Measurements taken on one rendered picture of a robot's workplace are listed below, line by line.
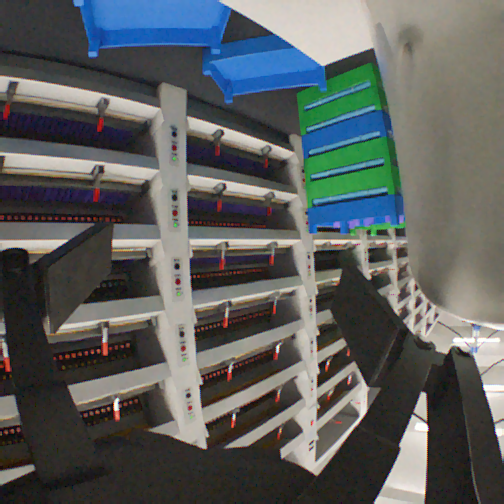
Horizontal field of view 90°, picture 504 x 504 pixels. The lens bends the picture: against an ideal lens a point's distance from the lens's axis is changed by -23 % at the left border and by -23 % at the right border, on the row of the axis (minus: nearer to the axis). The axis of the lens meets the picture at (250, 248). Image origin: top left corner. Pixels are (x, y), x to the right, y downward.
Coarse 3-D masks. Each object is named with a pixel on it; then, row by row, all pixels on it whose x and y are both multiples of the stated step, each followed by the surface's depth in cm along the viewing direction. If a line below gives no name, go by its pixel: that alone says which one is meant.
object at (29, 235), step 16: (0, 224) 54; (16, 224) 57; (32, 224) 60; (48, 224) 63; (64, 224) 67; (80, 224) 70; (128, 224) 80; (0, 240) 53; (16, 240) 56; (32, 240) 59; (48, 240) 62; (64, 240) 65; (128, 240) 79; (144, 240) 82; (160, 240) 86; (160, 256) 86; (144, 272) 92
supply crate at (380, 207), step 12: (336, 204) 92; (348, 204) 88; (360, 204) 85; (372, 204) 82; (384, 204) 80; (396, 204) 78; (312, 216) 99; (324, 216) 95; (336, 216) 92; (348, 216) 88; (360, 216) 86; (372, 216) 83; (384, 216) 80; (396, 216) 77; (312, 228) 99
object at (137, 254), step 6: (114, 252) 80; (120, 252) 81; (126, 252) 83; (132, 252) 84; (138, 252) 86; (144, 252) 87; (30, 258) 62; (36, 258) 63; (114, 258) 80; (120, 258) 82; (126, 258) 83; (132, 258) 85; (138, 258) 87
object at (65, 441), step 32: (0, 256) 9; (32, 288) 9; (32, 320) 7; (32, 352) 6; (32, 384) 5; (64, 384) 5; (32, 416) 4; (64, 416) 5; (32, 448) 4; (64, 448) 4; (96, 448) 4; (64, 480) 3; (96, 480) 3
